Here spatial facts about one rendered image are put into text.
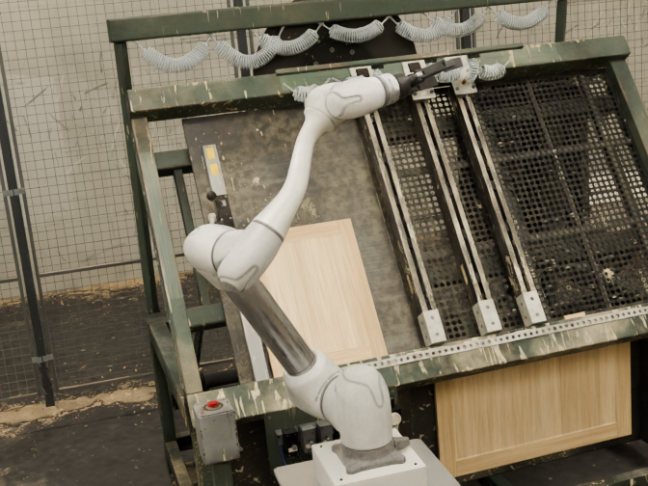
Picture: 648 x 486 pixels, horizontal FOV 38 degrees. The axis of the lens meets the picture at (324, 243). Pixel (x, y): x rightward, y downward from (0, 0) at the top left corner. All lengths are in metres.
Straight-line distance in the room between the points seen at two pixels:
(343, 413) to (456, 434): 1.25
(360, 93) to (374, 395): 0.86
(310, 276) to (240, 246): 1.13
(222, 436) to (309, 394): 0.41
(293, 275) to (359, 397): 0.94
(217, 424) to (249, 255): 0.84
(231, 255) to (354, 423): 0.65
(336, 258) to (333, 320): 0.25
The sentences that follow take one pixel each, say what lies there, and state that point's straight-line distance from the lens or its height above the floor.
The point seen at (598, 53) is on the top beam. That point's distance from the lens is 4.38.
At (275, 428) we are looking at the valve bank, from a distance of 3.38.
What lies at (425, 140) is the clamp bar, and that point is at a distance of 3.88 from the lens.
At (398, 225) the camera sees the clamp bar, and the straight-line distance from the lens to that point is 3.65.
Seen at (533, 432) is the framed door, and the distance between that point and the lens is 4.11.
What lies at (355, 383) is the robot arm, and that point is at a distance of 2.73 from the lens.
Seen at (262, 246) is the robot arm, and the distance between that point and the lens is 2.44.
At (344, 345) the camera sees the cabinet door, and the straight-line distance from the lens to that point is 3.49.
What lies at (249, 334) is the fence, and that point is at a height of 1.05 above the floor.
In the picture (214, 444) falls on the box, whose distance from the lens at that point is 3.13.
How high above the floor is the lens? 2.15
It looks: 14 degrees down
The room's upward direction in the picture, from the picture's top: 5 degrees counter-clockwise
